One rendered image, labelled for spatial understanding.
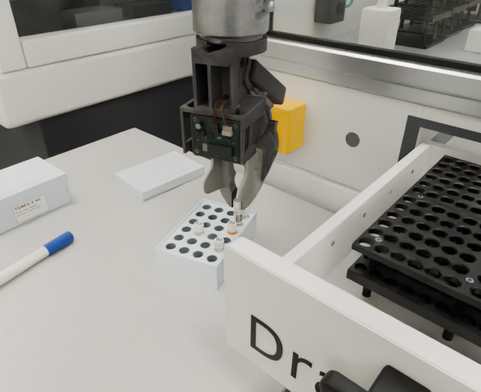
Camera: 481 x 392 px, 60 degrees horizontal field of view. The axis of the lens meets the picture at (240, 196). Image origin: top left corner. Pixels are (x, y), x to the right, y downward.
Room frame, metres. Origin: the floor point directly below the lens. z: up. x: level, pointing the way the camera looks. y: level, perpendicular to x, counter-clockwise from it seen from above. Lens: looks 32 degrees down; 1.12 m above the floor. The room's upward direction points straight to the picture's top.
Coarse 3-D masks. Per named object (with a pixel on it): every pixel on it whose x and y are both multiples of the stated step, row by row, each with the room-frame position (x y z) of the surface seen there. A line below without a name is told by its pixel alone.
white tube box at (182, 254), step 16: (208, 208) 0.50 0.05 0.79; (224, 208) 0.48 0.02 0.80; (192, 224) 0.45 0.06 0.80; (208, 224) 0.45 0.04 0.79; (224, 224) 0.45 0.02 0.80; (176, 240) 0.41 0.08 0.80; (192, 240) 0.42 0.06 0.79; (208, 240) 0.41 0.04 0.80; (224, 240) 0.42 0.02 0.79; (160, 256) 0.39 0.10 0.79; (176, 256) 0.38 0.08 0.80; (192, 256) 0.38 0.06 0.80; (208, 256) 0.38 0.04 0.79; (176, 272) 0.38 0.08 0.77; (192, 272) 0.37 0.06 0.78; (208, 272) 0.37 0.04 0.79
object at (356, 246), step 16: (368, 240) 0.28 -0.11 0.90; (368, 256) 0.27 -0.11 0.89; (384, 256) 0.26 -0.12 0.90; (400, 256) 0.26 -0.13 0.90; (416, 272) 0.24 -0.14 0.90; (432, 272) 0.25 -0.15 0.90; (448, 272) 0.24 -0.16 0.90; (448, 288) 0.22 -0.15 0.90; (480, 288) 0.22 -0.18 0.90; (480, 304) 0.21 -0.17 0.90
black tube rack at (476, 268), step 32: (448, 160) 0.44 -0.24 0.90; (448, 192) 0.36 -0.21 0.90; (480, 192) 0.36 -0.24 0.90; (384, 224) 0.31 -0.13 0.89; (416, 224) 0.30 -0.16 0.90; (448, 224) 0.31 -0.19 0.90; (480, 224) 0.30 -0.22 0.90; (416, 256) 0.26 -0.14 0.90; (448, 256) 0.26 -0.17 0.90; (480, 256) 0.26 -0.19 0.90; (384, 288) 0.25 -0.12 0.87; (416, 288) 0.25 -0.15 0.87; (448, 320) 0.22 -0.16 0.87; (480, 320) 0.22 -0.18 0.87
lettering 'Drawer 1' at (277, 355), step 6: (252, 318) 0.22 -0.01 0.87; (252, 324) 0.22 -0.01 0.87; (264, 324) 0.21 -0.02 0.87; (252, 330) 0.22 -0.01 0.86; (270, 330) 0.21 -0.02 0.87; (252, 336) 0.22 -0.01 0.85; (276, 336) 0.20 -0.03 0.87; (252, 342) 0.22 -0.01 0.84; (276, 342) 0.20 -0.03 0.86; (258, 348) 0.22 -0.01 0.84; (282, 348) 0.20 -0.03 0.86; (264, 354) 0.21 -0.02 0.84; (276, 354) 0.20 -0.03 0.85; (294, 354) 0.19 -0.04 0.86; (276, 360) 0.20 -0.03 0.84; (294, 360) 0.19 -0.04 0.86; (300, 360) 0.19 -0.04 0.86; (306, 360) 0.19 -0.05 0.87; (294, 366) 0.19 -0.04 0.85; (294, 372) 0.19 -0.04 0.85; (318, 384) 0.18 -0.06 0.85; (318, 390) 0.18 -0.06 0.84
